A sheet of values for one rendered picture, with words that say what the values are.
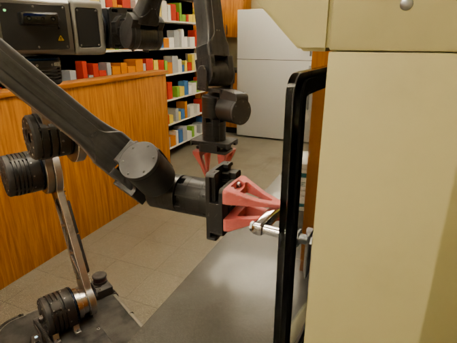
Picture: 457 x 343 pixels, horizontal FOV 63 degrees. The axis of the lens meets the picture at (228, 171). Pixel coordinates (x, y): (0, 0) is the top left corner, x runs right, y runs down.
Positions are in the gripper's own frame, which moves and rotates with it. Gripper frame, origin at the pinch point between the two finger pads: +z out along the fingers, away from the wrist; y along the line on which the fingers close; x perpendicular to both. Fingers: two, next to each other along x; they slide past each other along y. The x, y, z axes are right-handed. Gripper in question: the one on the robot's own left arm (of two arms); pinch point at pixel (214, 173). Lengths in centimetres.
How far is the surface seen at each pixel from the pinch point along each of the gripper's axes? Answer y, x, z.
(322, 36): 33, -46, -33
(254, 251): 13.2, -5.9, 15.7
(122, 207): -161, 150, 106
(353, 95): 36, -46, -28
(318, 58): 25.3, -9.0, -29.1
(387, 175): 39, -46, -21
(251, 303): 19.3, -23.5, 15.6
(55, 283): -136, 54, 111
